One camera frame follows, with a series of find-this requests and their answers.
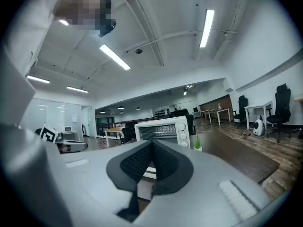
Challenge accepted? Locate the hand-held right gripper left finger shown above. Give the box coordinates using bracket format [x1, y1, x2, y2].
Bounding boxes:
[59, 138, 155, 227]

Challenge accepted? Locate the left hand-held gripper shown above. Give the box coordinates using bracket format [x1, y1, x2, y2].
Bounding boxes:
[39, 124, 89, 154]

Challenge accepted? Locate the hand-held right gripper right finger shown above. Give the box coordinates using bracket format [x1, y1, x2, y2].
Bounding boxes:
[132, 138, 273, 227]

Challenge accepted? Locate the white toaster oven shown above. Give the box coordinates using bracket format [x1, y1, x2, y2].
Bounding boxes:
[134, 115, 195, 149]

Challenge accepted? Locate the wooden desk with white legs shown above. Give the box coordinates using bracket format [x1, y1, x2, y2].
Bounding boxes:
[104, 126, 126, 148]

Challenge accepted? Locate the black office chair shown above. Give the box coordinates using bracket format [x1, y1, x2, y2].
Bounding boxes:
[232, 95, 249, 129]
[186, 114, 196, 135]
[266, 84, 292, 143]
[120, 121, 137, 144]

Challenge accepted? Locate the small green potted plant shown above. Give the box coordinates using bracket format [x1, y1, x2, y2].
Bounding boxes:
[193, 135, 204, 152]

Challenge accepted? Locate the long white table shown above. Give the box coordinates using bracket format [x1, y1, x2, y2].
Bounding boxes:
[207, 107, 232, 125]

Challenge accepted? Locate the white round appliance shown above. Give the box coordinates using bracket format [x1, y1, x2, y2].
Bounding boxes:
[252, 115, 266, 137]

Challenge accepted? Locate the person's light shirt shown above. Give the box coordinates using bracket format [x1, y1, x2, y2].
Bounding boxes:
[1, 0, 68, 130]

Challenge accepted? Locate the person's head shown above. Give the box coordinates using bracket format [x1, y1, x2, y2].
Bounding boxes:
[53, 0, 117, 38]

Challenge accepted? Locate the yellow floor cable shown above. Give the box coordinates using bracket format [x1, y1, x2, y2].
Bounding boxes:
[222, 128, 252, 140]

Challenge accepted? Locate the black head-worn camera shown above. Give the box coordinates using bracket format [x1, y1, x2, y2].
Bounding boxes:
[98, 19, 117, 38]

